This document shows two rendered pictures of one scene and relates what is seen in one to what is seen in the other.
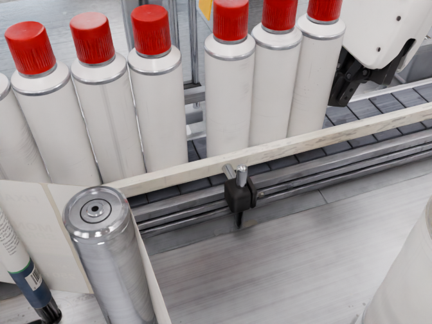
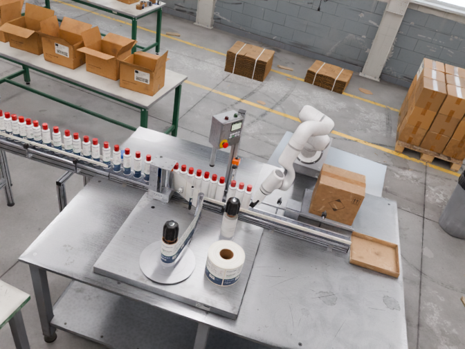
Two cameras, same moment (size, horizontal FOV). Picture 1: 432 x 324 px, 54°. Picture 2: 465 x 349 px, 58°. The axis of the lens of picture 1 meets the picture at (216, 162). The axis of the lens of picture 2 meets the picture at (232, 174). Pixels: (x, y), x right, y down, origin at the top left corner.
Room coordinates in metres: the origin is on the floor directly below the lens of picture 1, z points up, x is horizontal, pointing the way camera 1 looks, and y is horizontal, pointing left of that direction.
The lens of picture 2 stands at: (-1.48, -0.96, 2.73)
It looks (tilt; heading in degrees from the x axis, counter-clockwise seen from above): 37 degrees down; 28
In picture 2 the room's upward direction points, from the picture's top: 12 degrees clockwise
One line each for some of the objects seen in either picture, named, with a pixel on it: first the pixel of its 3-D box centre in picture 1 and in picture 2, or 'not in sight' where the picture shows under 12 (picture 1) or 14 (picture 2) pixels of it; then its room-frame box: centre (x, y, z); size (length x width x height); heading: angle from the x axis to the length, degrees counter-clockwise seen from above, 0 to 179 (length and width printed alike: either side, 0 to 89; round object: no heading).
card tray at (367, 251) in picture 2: not in sight; (374, 253); (0.71, -0.94, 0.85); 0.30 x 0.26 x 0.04; 109
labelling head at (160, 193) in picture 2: not in sight; (162, 178); (0.15, 0.37, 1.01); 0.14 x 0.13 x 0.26; 109
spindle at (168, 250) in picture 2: not in sight; (169, 242); (-0.25, -0.03, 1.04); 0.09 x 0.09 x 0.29
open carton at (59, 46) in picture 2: not in sight; (65, 42); (1.07, 2.47, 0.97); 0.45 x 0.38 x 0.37; 15
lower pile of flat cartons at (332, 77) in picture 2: not in sight; (329, 76); (4.82, 0.97, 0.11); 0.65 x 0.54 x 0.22; 99
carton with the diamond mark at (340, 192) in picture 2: not in sight; (337, 194); (0.90, -0.54, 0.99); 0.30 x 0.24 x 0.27; 109
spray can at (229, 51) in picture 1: (228, 90); (231, 193); (0.38, -0.01, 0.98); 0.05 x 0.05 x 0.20
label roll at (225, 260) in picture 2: not in sight; (224, 262); (-0.09, -0.30, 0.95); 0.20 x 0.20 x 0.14
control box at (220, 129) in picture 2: not in sight; (226, 129); (0.42, 0.13, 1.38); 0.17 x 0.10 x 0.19; 164
